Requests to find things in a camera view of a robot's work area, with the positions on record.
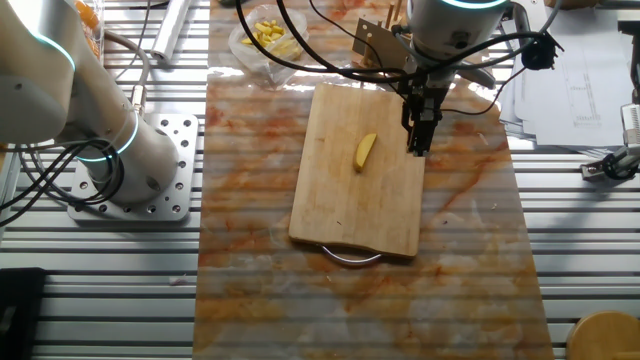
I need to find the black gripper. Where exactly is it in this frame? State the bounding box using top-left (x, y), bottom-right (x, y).
top-left (399, 82), bottom-right (451, 158)

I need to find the steel cleaver knife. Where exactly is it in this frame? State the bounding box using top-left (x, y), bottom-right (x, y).
top-left (351, 18), bottom-right (497, 90)

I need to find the wooden knife rack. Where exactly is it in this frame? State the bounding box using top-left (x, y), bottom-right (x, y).
top-left (352, 0), bottom-right (416, 71)

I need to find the yellow potato wedge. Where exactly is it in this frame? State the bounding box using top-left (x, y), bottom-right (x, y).
top-left (353, 132), bottom-right (379, 174)

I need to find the wooden cutting board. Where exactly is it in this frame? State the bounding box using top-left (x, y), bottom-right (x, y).
top-left (288, 82), bottom-right (426, 267)

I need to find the orange marble pattern mat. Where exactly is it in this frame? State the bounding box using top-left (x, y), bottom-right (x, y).
top-left (192, 0), bottom-right (556, 360)

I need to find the stack of white papers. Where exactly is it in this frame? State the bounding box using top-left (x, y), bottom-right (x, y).
top-left (498, 4), bottom-right (637, 152)

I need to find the small silver clamp device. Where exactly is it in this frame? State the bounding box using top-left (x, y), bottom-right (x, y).
top-left (579, 144), bottom-right (640, 184)

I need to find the clear bag of potato sticks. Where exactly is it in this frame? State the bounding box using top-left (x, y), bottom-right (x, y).
top-left (228, 4), bottom-right (310, 89)

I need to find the brown wooden object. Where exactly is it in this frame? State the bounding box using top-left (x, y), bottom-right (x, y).
top-left (543, 0), bottom-right (601, 10)

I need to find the white plastic wrap roll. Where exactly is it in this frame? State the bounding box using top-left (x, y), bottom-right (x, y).
top-left (149, 0), bottom-right (194, 64)

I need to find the wooden mug tree stand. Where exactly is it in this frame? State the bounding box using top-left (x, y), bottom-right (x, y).
top-left (566, 310), bottom-right (640, 360)

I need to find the orange fruit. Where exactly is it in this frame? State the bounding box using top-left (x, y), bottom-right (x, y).
top-left (74, 0), bottom-right (101, 30)
top-left (82, 34), bottom-right (103, 60)

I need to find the clear plastic fruit container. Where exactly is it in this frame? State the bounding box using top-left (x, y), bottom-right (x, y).
top-left (69, 0), bottom-right (106, 64)

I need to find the black box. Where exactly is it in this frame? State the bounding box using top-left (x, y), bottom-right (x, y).
top-left (0, 267), bottom-right (49, 360)

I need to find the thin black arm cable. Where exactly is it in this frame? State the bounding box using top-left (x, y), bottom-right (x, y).
top-left (307, 0), bottom-right (406, 99)

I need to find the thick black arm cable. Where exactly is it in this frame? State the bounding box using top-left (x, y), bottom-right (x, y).
top-left (233, 0), bottom-right (416, 85)
top-left (275, 0), bottom-right (416, 79)

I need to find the wrist camera on silver bracket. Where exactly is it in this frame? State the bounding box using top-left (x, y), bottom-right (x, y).
top-left (509, 2), bottom-right (565, 72)

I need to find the silver exterior camera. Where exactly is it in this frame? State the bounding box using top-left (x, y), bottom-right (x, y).
top-left (619, 102), bottom-right (640, 147)

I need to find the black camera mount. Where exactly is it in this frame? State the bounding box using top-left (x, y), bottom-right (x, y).
top-left (617, 19), bottom-right (640, 105)

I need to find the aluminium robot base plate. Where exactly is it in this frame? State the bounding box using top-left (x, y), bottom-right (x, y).
top-left (66, 112), bottom-right (200, 224)

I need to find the grey robot power cable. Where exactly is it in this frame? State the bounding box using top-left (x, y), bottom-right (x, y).
top-left (102, 29), bottom-right (151, 117)

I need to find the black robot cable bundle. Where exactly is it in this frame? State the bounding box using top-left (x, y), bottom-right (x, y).
top-left (0, 138), bottom-right (126, 229)

